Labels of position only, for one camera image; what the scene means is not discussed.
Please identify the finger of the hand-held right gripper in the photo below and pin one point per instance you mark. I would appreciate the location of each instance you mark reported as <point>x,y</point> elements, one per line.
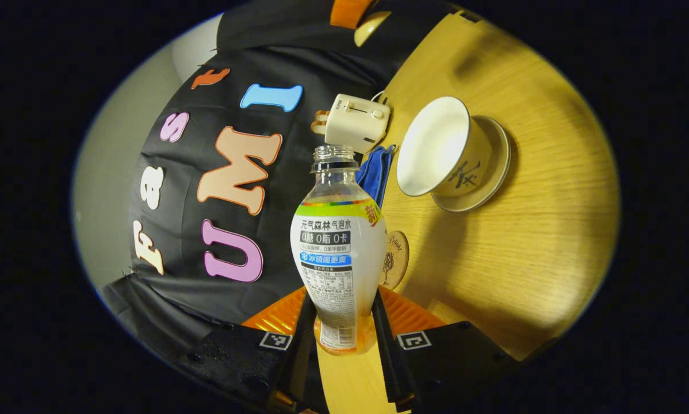
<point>350,11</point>

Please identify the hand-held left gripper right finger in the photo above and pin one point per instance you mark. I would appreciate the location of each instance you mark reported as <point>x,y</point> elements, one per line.
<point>383,356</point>

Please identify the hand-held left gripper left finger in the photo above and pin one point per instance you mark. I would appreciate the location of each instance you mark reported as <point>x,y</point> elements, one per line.
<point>303,345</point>

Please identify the round cork coaster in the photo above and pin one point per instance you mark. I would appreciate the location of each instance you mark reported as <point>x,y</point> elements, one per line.
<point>396,259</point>

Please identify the clear plastic water bottle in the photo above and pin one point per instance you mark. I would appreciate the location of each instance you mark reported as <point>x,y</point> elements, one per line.
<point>339,247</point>

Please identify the white ceramic teacup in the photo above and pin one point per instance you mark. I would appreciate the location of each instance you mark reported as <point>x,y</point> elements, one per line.
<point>436,144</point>

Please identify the toast slice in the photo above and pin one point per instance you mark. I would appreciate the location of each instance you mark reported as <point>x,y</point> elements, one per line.
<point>320,117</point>
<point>318,129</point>

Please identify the white toaster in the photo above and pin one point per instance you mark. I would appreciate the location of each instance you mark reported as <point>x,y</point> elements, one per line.
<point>356,123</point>

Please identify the black backdrop cloth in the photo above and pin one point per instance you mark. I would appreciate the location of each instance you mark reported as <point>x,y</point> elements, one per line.
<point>172,276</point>

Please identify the blue towel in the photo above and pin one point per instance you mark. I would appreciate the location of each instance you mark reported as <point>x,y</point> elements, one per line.
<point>376,172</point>

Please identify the white ceramic saucer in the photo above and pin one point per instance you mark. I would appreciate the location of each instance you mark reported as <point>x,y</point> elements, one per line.
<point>497,167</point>

